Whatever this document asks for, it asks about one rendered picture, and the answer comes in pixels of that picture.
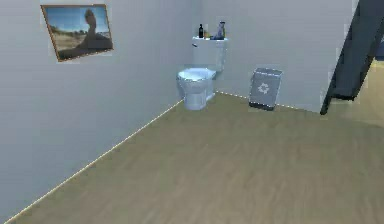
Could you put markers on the wood framed landscape picture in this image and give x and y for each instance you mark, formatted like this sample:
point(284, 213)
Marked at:
point(78, 31)

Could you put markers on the dark grey room door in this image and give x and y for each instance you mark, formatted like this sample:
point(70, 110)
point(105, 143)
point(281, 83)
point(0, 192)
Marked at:
point(356, 50)

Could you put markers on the blue grey spray bottle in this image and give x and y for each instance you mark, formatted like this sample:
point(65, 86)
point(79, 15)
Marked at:
point(220, 31)

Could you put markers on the small yellow bottle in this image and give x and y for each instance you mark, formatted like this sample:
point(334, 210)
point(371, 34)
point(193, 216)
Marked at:
point(206, 34)

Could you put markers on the grey recycling bin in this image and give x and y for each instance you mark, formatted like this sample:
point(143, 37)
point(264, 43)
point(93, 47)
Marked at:
point(265, 88)

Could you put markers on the black bottle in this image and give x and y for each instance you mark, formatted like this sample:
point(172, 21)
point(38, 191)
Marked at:
point(201, 32)

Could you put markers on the white toilet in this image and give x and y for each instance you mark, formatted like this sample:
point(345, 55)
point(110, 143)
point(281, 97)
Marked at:
point(199, 77)

